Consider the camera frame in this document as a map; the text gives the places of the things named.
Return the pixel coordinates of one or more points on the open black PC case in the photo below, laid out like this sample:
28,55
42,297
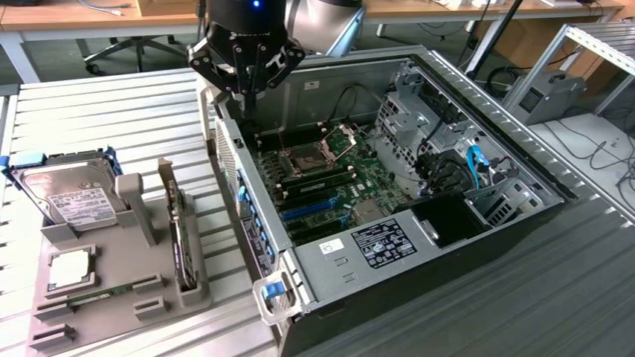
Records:
396,297

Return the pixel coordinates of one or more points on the blue slot cover clip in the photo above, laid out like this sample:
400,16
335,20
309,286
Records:
241,194
271,256
260,236

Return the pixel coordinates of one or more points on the blue expansion slot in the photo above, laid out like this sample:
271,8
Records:
307,210

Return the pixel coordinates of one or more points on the graphics card with metal bracket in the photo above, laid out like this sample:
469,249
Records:
179,223

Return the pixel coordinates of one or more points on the silver chipset heatsink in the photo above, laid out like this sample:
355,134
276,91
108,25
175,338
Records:
371,211

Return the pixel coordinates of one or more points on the office chair base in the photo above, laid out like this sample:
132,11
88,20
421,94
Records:
135,48

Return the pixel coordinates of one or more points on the green motherboard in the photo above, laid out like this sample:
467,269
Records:
376,182

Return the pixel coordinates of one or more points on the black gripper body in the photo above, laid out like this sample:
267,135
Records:
248,22

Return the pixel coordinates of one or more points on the brown box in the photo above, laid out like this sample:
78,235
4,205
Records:
168,7

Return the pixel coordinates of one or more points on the metal socket cover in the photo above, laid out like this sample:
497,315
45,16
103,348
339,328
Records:
351,147

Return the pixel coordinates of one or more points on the grey control box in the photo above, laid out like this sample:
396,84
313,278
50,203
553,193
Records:
551,100

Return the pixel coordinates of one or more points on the grey power supply unit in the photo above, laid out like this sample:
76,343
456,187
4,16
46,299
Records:
337,267

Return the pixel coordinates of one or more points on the blue case latch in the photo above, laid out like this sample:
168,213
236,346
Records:
272,290

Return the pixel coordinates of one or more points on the green RAM stick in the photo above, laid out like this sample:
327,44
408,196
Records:
98,295

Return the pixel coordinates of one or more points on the metal disk bay cage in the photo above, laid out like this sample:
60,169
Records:
401,122

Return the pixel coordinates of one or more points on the aluminium frame slat table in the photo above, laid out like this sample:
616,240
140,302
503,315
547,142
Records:
609,41

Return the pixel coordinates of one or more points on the grey parts rack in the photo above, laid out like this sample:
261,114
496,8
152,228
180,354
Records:
124,260

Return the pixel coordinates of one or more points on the black pole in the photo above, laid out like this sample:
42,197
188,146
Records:
495,35

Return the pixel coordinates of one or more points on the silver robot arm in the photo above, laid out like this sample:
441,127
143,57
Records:
317,22

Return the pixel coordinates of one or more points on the CPU socket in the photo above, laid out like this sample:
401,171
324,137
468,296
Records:
303,160

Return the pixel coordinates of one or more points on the hard disk with blue caddy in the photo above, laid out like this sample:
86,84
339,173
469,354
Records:
64,186

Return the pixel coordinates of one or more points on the black RAM stick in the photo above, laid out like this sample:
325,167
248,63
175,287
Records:
317,187

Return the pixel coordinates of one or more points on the silver CPU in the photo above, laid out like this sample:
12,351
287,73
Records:
69,269

